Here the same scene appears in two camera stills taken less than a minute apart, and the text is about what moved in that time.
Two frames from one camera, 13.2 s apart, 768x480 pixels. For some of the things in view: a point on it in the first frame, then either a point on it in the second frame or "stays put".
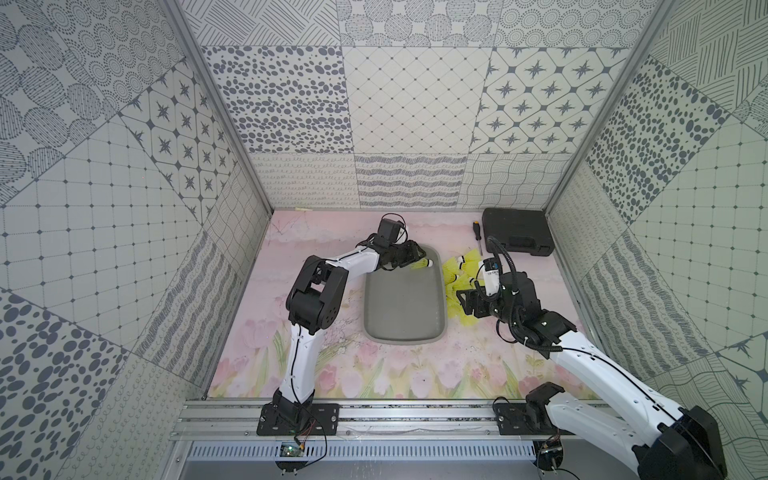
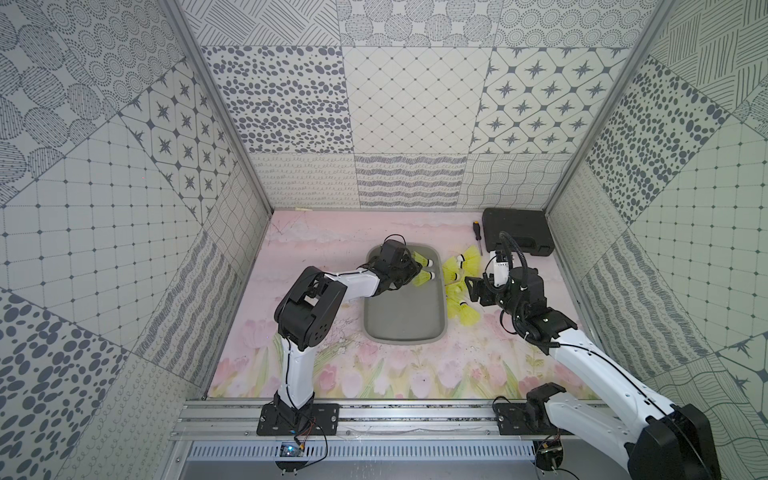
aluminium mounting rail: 236,420 stays put
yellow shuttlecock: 470,263 to 422,278
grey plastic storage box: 407,306 stays put
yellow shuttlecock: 421,264 stays put
